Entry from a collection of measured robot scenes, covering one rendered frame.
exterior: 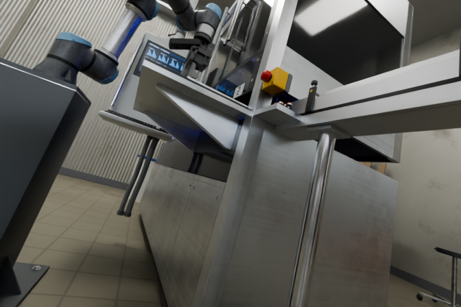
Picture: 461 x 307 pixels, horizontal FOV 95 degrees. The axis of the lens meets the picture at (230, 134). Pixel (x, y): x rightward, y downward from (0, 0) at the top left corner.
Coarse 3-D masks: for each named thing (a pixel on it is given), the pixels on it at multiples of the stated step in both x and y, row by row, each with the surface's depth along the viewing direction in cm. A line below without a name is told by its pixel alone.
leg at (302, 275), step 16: (320, 128) 64; (336, 128) 62; (320, 144) 64; (320, 160) 62; (320, 176) 61; (320, 192) 60; (320, 208) 59; (304, 224) 59; (320, 224) 59; (304, 240) 58; (304, 256) 56; (304, 272) 55; (304, 288) 54; (288, 304) 55; (304, 304) 53
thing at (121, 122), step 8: (104, 112) 126; (104, 120) 142; (112, 120) 132; (120, 120) 129; (128, 120) 131; (128, 128) 147; (136, 128) 136; (144, 128) 134; (152, 136) 153; (160, 136) 141; (168, 136) 139
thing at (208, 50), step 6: (198, 36) 83; (204, 36) 82; (204, 42) 84; (210, 42) 84; (192, 48) 79; (198, 48) 80; (204, 48) 84; (210, 48) 84; (198, 54) 81; (204, 54) 81; (210, 54) 82; (186, 60) 82; (192, 60) 81; (198, 60) 81; (204, 60) 82; (198, 66) 84; (204, 66) 82
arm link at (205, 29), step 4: (200, 24) 83; (204, 24) 82; (200, 28) 82; (204, 28) 82; (208, 28) 82; (212, 28) 83; (196, 32) 83; (200, 32) 82; (204, 32) 82; (208, 32) 82; (212, 32) 84; (208, 36) 83; (212, 36) 84; (212, 40) 85
